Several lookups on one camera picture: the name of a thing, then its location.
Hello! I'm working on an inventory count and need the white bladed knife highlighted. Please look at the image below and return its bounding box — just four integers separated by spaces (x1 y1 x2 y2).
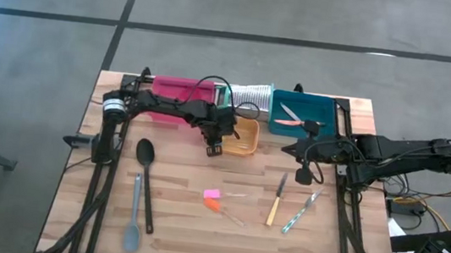
278 102 306 124

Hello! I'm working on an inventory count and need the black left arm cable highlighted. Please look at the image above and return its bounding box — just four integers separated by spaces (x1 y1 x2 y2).
186 73 265 122

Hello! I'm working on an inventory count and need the black solid serving spoon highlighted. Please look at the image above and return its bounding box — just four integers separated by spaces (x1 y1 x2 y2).
127 137 164 235

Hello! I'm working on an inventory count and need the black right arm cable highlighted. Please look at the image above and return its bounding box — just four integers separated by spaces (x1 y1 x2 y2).
304 135 378 191

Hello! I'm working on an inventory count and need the teal plastic bin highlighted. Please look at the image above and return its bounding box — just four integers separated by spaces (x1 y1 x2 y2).
267 88 340 143

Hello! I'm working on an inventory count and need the black bracket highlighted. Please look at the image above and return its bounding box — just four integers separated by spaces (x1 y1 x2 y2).
62 132 94 151

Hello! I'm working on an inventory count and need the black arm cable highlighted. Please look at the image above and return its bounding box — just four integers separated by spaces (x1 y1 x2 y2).
304 135 378 191
186 73 265 122

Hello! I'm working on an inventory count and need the black power adapter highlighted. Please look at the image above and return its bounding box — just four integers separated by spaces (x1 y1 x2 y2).
385 197 425 218

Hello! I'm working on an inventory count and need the teal patterned handle knife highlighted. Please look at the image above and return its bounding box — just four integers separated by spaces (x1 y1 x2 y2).
281 185 324 239

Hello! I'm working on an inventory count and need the orange mini spatula clear handle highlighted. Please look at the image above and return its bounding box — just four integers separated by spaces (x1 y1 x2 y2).
201 197 248 228

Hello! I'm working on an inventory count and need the grey silicone spoon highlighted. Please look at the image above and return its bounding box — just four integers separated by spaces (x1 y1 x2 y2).
121 171 149 253

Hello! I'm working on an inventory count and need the yellow cable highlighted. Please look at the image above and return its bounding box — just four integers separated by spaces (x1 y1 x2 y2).
391 178 451 232

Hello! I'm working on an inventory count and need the pink plastic bin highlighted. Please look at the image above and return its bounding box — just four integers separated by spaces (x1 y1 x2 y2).
147 73 217 129

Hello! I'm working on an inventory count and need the yellow handled table knife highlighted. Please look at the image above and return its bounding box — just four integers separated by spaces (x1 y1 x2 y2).
264 170 289 229

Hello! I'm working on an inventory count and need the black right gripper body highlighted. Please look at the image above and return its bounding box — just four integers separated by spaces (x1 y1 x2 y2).
294 118 361 191

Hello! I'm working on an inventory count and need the yellow plastic bin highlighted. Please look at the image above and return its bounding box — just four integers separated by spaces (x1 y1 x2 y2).
220 114 262 160

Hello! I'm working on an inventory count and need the metal box grater teal handle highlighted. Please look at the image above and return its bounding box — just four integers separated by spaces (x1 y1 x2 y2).
212 77 276 123

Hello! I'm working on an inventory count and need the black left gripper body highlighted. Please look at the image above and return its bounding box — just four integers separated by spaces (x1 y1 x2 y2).
195 105 245 161

